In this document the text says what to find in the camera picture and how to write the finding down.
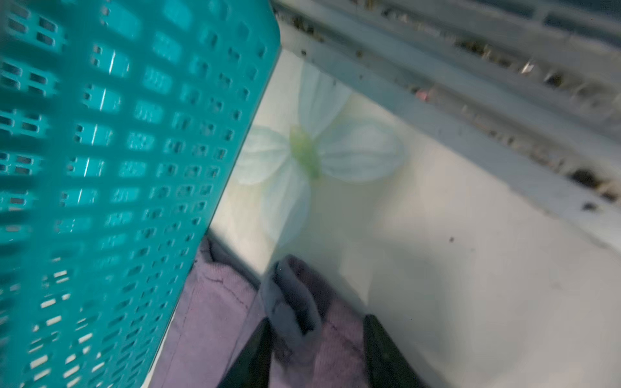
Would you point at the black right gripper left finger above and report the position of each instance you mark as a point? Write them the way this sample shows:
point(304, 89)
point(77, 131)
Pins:
point(251, 368)

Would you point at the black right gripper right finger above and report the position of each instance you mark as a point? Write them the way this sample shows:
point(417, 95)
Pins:
point(385, 364)

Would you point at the purple trousers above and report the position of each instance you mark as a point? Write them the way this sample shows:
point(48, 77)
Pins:
point(318, 338)

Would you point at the teal plastic basket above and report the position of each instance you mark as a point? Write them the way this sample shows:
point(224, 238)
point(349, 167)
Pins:
point(121, 122)

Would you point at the aluminium right side rail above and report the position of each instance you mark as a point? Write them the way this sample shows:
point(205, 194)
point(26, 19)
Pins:
point(527, 90)

